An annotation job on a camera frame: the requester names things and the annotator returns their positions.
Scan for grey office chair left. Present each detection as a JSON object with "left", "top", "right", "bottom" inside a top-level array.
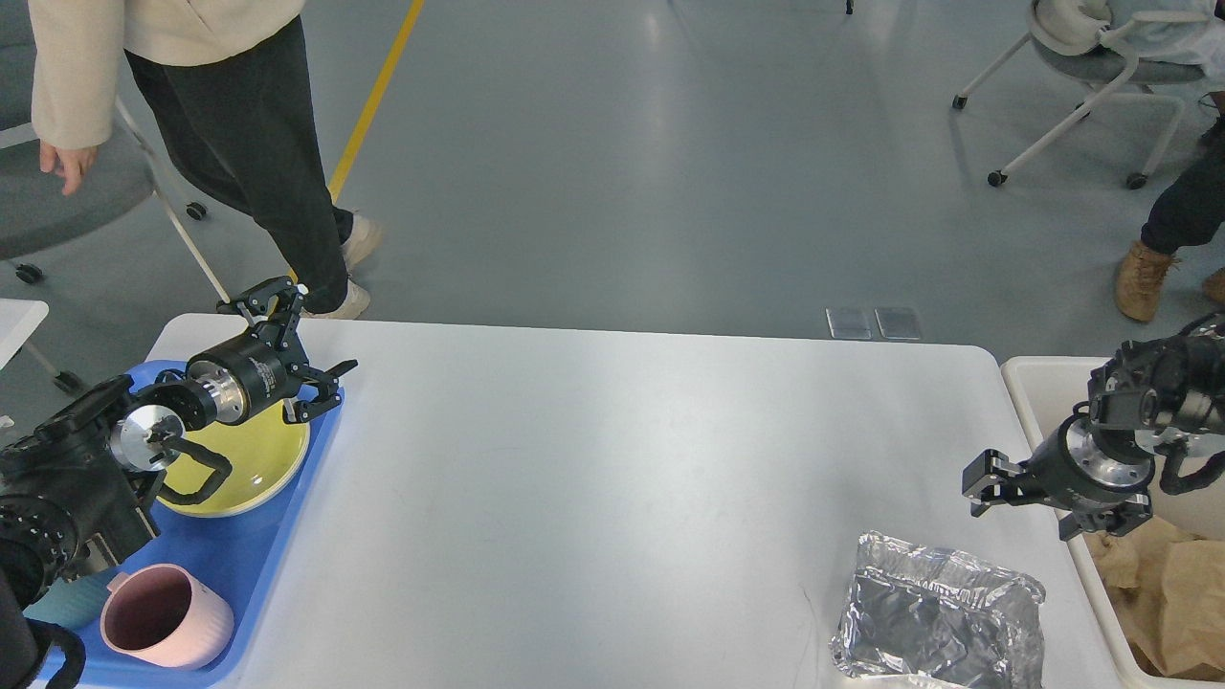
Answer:
[{"left": 1, "top": 1, "right": 230, "bottom": 302}]

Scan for beige plastic bin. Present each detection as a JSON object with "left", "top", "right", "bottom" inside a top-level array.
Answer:
[{"left": 1001, "top": 356, "right": 1224, "bottom": 688}]

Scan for pink ribbed mug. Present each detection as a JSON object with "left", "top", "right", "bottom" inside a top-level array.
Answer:
[{"left": 100, "top": 563, "right": 234, "bottom": 671}]

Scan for white side table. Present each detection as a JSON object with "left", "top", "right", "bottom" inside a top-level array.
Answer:
[{"left": 1, "top": 298, "right": 83, "bottom": 395}]

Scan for yellow plastic plate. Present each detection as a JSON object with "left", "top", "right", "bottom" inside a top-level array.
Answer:
[{"left": 157, "top": 405, "right": 312, "bottom": 519}]

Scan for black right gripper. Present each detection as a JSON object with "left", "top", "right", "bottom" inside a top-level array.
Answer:
[{"left": 962, "top": 417, "right": 1156, "bottom": 542}]

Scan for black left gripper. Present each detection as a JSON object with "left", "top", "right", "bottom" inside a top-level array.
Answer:
[{"left": 187, "top": 278, "right": 359, "bottom": 425}]

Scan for brown paper bag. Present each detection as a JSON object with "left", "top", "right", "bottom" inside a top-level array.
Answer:
[{"left": 1084, "top": 516, "right": 1224, "bottom": 683}]

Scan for aluminium foil sheet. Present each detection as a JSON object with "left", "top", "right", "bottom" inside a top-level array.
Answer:
[{"left": 831, "top": 531, "right": 1046, "bottom": 688}]

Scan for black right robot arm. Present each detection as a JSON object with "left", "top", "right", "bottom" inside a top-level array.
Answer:
[{"left": 962, "top": 311, "right": 1224, "bottom": 541}]

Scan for teal yellow mug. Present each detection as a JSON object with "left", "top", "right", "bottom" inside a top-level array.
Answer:
[{"left": 25, "top": 568, "right": 115, "bottom": 631}]

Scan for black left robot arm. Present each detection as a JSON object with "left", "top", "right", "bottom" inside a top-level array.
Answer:
[{"left": 2, "top": 278, "right": 356, "bottom": 688}]

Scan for white office chair right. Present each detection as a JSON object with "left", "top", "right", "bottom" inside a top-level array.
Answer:
[{"left": 952, "top": 1, "right": 1213, "bottom": 190}]

